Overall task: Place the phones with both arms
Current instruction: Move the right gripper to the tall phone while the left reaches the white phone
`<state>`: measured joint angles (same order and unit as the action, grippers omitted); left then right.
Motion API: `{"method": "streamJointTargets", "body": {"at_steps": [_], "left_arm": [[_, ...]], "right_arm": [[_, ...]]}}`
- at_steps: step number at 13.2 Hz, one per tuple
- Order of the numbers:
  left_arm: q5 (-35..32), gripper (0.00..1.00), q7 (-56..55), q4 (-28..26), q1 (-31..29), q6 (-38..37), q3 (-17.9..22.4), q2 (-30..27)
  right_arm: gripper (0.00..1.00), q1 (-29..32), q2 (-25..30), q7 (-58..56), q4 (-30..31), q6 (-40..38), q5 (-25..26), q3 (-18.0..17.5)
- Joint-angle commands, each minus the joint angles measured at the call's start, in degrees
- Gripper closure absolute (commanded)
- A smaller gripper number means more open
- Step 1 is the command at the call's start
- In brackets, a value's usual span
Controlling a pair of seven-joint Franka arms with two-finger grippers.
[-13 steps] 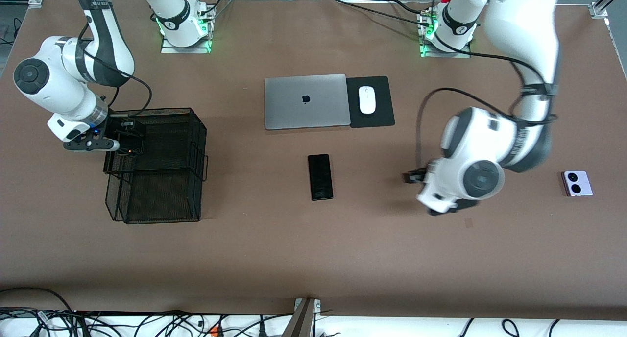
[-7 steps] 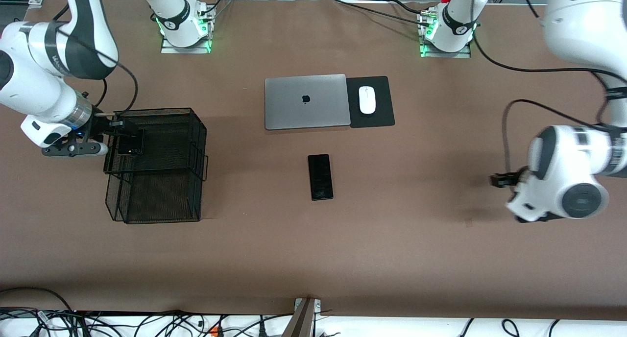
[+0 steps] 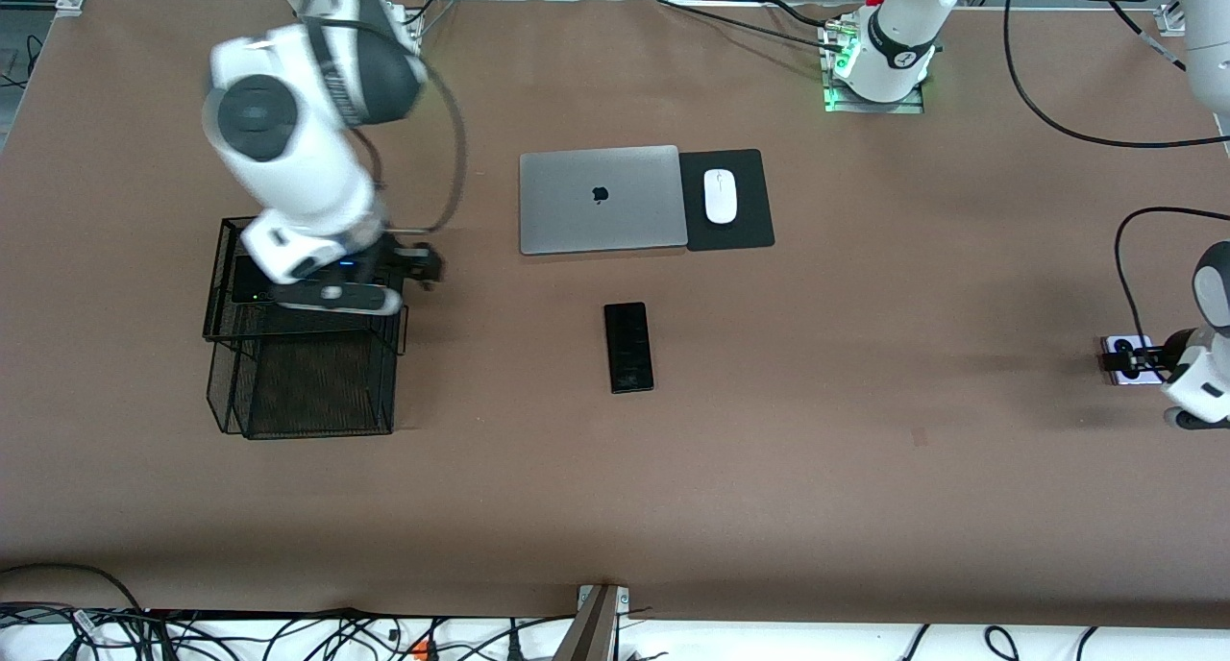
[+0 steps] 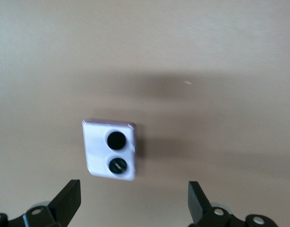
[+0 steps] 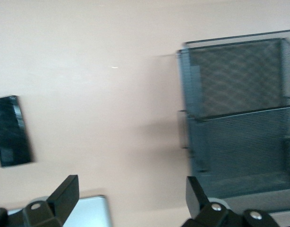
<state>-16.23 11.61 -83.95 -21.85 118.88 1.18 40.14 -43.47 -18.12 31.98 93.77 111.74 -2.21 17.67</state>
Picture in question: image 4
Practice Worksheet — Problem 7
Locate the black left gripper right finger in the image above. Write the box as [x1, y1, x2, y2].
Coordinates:
[188, 181, 279, 227]

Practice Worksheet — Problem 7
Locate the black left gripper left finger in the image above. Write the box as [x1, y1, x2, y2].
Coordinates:
[0, 179, 82, 227]

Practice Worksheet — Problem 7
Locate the lilac flip phone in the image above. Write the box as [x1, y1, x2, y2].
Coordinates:
[82, 118, 137, 182]

